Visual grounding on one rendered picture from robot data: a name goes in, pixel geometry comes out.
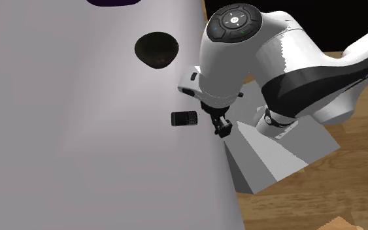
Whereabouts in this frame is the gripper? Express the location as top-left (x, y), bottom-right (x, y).
top-left (200, 100), bottom-right (233, 139)

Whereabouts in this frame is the black keypad phone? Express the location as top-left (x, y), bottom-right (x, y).
top-left (171, 110), bottom-right (199, 127)

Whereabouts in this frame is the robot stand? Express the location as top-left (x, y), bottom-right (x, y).
top-left (223, 79), bottom-right (342, 195)

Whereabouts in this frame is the dark brown bowl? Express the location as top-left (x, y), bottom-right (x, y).
top-left (134, 31), bottom-right (180, 70)

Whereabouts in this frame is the dark purple round object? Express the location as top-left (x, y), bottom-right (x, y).
top-left (86, 0), bottom-right (142, 7)

